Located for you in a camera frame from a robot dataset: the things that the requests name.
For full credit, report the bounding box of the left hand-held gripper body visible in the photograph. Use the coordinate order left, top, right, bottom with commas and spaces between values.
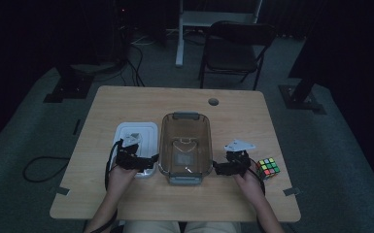
115, 132, 144, 171

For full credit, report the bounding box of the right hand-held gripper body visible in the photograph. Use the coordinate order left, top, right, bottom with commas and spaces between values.
223, 139, 256, 177

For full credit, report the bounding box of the white box lid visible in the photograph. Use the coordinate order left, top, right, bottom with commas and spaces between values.
111, 121, 159, 179

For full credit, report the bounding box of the colourful puzzle cube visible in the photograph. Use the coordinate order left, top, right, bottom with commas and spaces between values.
255, 157, 281, 182

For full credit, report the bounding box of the clear plastic storage box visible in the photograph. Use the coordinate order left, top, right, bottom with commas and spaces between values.
158, 111, 214, 186

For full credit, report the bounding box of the person's left hand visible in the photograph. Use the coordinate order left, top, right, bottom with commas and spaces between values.
107, 164, 138, 196

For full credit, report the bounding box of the person's right hand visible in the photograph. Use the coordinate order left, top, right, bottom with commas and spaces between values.
233, 169, 264, 202

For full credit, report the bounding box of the person's right leg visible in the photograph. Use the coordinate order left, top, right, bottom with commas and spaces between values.
184, 220, 243, 233

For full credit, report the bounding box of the person's leg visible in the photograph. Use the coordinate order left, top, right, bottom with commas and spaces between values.
122, 220, 183, 233
184, 220, 243, 233

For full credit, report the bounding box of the black floor tape strip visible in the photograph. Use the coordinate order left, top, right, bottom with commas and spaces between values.
72, 118, 82, 136

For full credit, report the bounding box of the person's left leg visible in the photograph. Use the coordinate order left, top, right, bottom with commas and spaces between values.
122, 220, 183, 233

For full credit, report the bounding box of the black stand base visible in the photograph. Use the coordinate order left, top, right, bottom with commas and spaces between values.
278, 76, 327, 115
43, 64, 95, 104

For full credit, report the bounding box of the round grey stand foot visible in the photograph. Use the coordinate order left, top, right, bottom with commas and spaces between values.
70, 61, 124, 75

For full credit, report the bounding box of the black folding chair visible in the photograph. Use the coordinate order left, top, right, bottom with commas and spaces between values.
197, 19, 277, 91

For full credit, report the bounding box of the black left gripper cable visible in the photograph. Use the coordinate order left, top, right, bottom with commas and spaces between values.
90, 139, 124, 233

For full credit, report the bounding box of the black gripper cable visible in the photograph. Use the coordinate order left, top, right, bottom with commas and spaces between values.
90, 139, 124, 233
247, 157, 267, 196

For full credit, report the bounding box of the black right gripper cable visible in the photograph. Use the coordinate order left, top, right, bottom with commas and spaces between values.
247, 157, 267, 196

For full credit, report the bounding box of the black floor cables bundle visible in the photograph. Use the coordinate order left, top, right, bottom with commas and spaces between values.
122, 42, 146, 87

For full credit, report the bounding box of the black floor cable loop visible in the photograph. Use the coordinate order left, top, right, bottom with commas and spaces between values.
22, 155, 71, 183

